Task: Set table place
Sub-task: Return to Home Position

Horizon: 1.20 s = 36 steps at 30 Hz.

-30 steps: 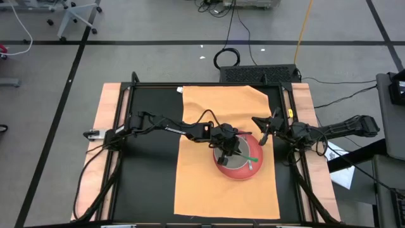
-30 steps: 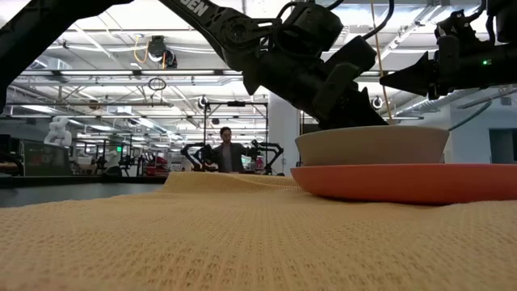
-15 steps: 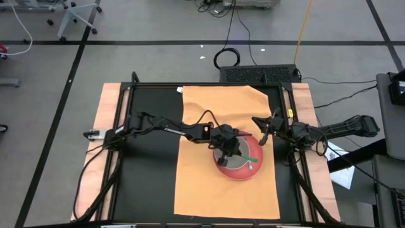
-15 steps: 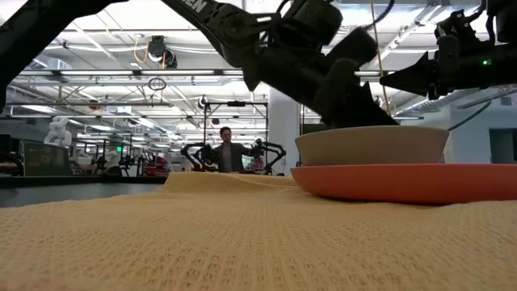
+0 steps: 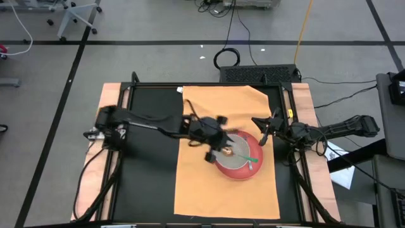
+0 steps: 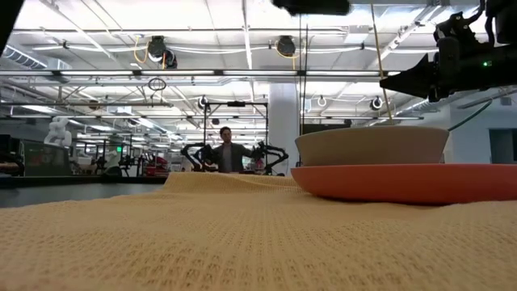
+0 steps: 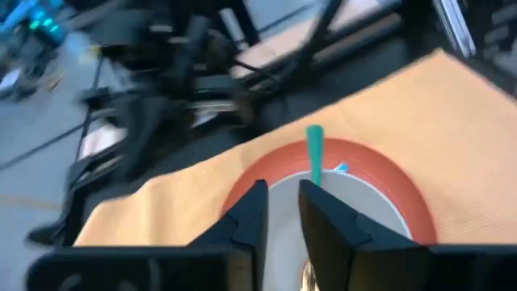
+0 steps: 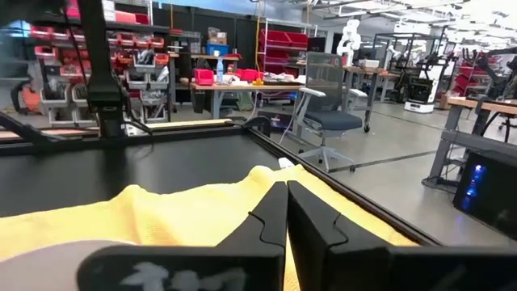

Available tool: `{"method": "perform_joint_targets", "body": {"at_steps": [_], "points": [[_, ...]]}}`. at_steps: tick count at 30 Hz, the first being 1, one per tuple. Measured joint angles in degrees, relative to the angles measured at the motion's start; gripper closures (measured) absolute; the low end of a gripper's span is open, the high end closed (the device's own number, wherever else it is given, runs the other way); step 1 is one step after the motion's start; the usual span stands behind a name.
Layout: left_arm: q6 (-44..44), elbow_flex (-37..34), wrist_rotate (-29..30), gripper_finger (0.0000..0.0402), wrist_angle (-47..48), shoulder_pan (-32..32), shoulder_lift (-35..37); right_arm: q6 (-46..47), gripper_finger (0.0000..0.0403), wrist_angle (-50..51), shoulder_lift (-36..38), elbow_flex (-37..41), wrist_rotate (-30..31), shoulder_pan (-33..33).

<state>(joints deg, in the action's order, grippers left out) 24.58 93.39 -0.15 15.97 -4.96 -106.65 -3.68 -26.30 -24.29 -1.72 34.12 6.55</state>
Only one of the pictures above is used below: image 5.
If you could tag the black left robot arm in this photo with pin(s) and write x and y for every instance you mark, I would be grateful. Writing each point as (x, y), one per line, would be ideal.
(152, 122)

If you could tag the red bowl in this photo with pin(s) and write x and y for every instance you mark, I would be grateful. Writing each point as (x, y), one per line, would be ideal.
(240, 174)

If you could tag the black metal table frame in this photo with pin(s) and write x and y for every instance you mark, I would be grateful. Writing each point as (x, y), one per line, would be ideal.
(126, 85)

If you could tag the white cloth tag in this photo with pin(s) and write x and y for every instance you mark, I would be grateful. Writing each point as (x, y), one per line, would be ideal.
(180, 90)

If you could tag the grey power box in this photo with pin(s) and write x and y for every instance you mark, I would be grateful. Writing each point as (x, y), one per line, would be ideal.
(250, 3)

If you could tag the white paper sheet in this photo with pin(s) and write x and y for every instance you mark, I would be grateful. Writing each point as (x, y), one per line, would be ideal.
(343, 177)

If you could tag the orange woven placemat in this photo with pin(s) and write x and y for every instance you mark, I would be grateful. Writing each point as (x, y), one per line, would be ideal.
(221, 196)

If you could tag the black computer case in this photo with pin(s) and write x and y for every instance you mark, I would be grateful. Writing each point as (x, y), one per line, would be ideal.
(259, 74)

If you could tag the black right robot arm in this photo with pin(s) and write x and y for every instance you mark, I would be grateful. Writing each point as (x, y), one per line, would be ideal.
(341, 128)

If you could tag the black device with screen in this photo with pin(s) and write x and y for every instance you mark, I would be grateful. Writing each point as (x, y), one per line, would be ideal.
(398, 90)

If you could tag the grey office chair base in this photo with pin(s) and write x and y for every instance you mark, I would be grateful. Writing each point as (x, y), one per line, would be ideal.
(71, 14)

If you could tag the grey bowl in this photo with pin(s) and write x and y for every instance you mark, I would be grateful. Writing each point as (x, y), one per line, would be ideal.
(240, 145)

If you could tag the grey cabinet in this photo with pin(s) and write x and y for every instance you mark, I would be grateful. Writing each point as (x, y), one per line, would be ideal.
(387, 196)

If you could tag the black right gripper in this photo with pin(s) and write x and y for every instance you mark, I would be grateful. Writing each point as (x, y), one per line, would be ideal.
(276, 126)

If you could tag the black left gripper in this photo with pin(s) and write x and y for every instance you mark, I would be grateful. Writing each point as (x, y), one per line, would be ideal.
(204, 130)

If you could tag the grey cart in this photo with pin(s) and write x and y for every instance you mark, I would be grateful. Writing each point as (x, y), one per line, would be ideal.
(390, 126)

